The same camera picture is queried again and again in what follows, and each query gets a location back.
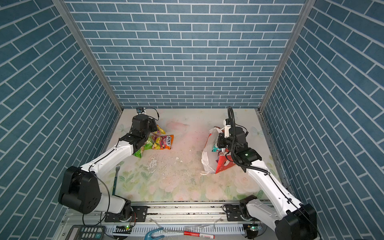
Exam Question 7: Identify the red white paper bag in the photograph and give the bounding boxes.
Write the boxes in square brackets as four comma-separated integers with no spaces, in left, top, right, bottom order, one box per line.
[201,127,235,176]

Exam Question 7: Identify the green chips bag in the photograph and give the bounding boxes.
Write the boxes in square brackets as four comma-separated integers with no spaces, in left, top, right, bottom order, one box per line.
[133,136,154,159]

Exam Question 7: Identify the fruit candy bag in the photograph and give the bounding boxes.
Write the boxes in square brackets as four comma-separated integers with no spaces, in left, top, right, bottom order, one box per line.
[152,135,174,150]

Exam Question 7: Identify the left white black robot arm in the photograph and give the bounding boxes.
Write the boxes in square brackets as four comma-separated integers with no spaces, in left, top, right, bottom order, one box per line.
[58,114,158,221]

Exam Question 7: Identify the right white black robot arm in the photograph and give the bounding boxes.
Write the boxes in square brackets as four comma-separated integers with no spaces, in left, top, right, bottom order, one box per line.
[218,125,319,240]

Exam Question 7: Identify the metal fork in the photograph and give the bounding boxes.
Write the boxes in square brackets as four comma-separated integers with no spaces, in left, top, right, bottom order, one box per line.
[112,163,121,196]

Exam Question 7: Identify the red marker pen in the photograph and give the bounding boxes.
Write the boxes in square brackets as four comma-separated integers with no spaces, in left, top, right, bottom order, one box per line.
[183,231,215,239]

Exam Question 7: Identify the black calculator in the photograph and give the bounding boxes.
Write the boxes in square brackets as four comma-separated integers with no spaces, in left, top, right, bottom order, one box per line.
[66,225,106,240]

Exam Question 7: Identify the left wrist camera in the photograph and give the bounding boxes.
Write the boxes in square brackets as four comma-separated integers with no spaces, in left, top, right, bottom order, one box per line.
[136,107,146,115]

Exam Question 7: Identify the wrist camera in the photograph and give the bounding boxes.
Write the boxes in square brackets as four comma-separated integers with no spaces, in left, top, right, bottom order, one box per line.
[136,107,146,115]
[224,118,232,138]

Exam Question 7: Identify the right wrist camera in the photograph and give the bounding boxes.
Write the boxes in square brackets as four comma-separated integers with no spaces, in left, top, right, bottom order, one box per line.
[224,118,232,138]

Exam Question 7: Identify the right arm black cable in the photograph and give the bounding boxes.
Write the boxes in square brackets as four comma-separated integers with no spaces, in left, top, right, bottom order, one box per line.
[227,106,322,240]

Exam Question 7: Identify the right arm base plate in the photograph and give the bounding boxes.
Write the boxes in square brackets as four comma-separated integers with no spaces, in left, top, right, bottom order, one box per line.
[222,204,261,222]

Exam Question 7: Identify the aluminium rail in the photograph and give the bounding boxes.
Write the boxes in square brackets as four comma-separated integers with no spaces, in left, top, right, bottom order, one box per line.
[59,201,310,226]

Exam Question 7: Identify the white cable duct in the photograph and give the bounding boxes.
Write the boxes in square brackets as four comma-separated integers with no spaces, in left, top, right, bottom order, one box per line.
[105,224,245,237]

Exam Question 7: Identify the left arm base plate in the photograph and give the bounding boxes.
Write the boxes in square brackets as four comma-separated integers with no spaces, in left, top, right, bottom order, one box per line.
[105,206,149,223]

